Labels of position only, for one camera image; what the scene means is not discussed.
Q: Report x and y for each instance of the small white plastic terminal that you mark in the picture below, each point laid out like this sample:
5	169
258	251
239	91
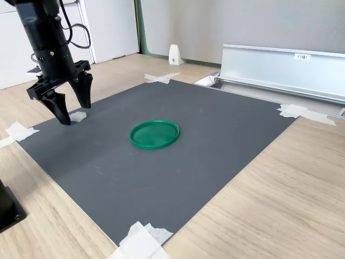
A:
78	116

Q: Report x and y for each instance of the round green lid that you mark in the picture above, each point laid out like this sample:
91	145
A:
155	135

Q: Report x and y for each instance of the white tape cross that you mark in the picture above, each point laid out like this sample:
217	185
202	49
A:
140	242
19	132
161	78
296	110

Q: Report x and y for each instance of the white partition panel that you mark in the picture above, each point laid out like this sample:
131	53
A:
113	27

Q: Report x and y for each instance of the dark grey mat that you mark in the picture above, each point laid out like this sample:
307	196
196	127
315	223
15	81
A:
161	183

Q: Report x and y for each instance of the grey partition panel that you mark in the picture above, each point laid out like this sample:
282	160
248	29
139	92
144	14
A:
242	24

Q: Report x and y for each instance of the small white partition bracket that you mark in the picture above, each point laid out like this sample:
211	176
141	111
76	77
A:
175	55

